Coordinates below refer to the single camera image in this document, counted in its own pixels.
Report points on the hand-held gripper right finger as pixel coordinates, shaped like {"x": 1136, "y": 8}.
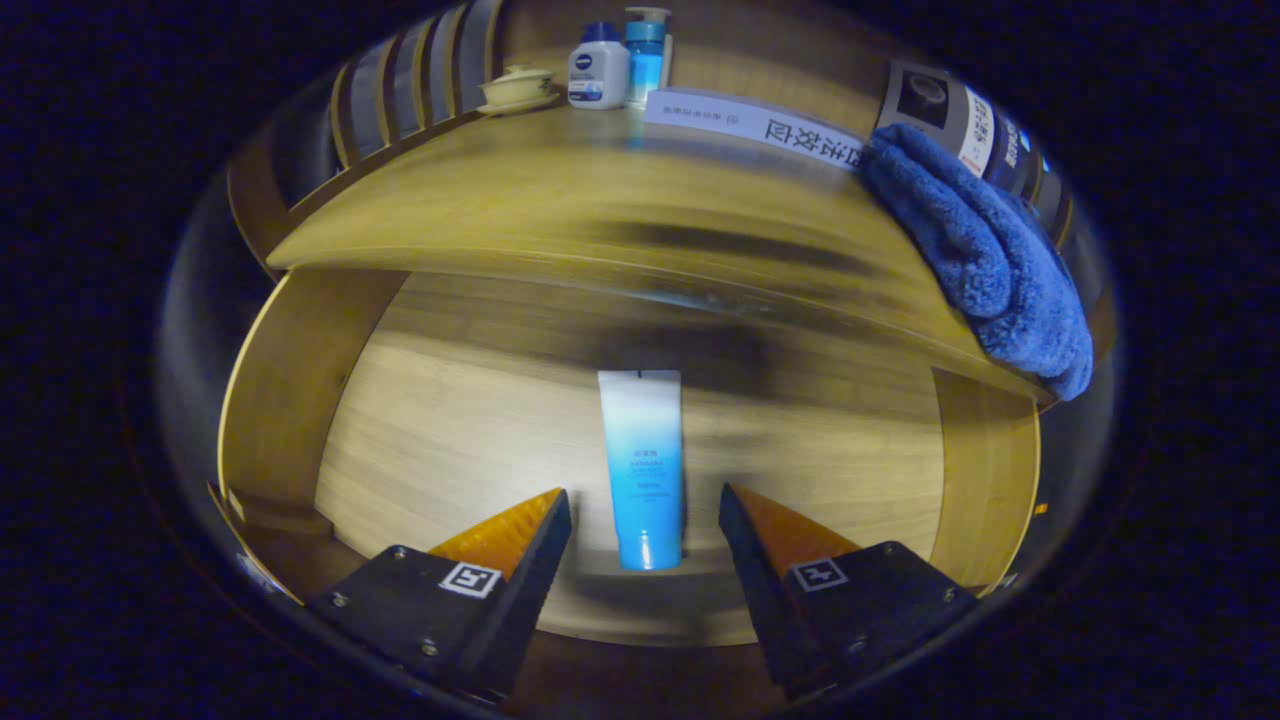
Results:
{"x": 770, "y": 600}

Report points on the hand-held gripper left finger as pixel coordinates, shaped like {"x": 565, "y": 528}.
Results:
{"x": 515, "y": 600}

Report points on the blue white cosmetic tube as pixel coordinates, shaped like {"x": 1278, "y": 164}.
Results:
{"x": 640, "y": 470}

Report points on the wooden countertop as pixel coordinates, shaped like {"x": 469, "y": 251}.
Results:
{"x": 560, "y": 200}

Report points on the wooden cabinet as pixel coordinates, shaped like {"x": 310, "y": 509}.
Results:
{"x": 760, "y": 50}

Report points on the blue folded towel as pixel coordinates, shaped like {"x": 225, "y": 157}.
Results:
{"x": 990, "y": 260}

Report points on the pale lying book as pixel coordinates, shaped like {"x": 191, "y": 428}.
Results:
{"x": 750, "y": 118}

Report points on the beige lidded teacup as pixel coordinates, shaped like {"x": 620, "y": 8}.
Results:
{"x": 515, "y": 88}

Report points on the dark blue standing book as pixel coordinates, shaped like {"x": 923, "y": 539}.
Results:
{"x": 1015, "y": 150}

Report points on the white grey standing book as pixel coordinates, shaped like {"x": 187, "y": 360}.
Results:
{"x": 940, "y": 105}

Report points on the white lotion bottle blue cap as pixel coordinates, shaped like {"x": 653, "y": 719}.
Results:
{"x": 598, "y": 75}

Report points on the blue pump bottle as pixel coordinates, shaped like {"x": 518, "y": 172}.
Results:
{"x": 646, "y": 60}

